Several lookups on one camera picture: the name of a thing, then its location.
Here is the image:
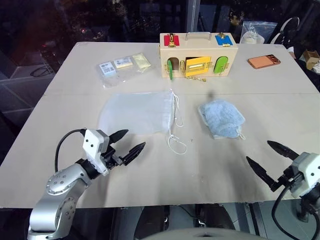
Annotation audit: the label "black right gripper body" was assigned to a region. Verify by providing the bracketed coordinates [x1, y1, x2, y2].
[275, 164, 301, 188]

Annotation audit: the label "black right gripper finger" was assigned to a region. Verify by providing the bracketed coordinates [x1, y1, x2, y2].
[245, 156, 280, 193]
[266, 140, 300, 160]

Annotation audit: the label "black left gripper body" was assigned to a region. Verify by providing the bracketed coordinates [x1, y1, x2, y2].
[101, 143, 126, 171]

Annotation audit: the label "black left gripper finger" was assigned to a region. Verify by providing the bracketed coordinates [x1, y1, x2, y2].
[108, 128, 130, 145]
[122, 141, 147, 167]

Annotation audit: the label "light blue towel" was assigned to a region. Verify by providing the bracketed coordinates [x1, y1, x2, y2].
[197, 98, 247, 140]

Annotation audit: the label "clear zip bag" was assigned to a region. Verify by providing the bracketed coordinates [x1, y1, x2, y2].
[240, 20, 278, 45]

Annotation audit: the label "empty clear plastic wrapper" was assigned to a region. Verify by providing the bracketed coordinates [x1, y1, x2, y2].
[99, 71, 129, 89]

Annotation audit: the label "blue labelled plastic packet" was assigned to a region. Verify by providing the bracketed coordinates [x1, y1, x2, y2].
[96, 60, 119, 76]

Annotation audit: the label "yellow labelled plastic packet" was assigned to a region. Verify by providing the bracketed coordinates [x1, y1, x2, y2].
[113, 56, 134, 69]

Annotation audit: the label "pale yellow plastic packet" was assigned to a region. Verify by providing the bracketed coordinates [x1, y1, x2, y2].
[131, 51, 153, 74]

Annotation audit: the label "grey robot torso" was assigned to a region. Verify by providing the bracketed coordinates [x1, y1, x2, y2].
[139, 225, 261, 240]

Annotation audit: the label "phone in orange case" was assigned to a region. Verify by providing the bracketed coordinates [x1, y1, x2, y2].
[247, 54, 281, 70]

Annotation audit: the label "open cardboard box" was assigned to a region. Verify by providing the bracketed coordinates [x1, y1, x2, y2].
[299, 49, 320, 71]

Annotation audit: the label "wooden lock box with doors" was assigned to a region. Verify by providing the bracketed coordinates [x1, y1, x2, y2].
[158, 31, 238, 81]

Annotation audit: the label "white and black chair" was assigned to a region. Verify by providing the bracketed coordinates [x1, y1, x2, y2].
[269, 15, 309, 49]

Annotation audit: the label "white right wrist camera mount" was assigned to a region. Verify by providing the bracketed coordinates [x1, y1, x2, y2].
[290, 151, 320, 199]

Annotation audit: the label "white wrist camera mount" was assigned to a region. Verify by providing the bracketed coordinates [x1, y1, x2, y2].
[82, 128, 111, 176]
[290, 151, 320, 199]

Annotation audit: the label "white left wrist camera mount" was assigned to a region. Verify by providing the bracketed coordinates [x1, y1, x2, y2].
[82, 128, 111, 176]

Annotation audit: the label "white mesh drawstring bag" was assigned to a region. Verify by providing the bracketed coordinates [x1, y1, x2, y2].
[97, 88, 188, 155]

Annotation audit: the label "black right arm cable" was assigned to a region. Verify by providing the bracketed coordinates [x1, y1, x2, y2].
[271, 174, 305, 240]

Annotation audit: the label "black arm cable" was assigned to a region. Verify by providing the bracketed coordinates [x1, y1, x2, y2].
[54, 128, 87, 174]
[271, 174, 305, 240]

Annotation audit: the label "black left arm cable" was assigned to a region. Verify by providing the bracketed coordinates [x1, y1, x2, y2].
[54, 128, 87, 174]

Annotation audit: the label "gold keys on chain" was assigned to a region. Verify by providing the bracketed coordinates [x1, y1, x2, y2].
[184, 75, 209, 84]

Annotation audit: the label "black cable loop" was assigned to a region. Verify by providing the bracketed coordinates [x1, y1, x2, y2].
[29, 65, 55, 78]

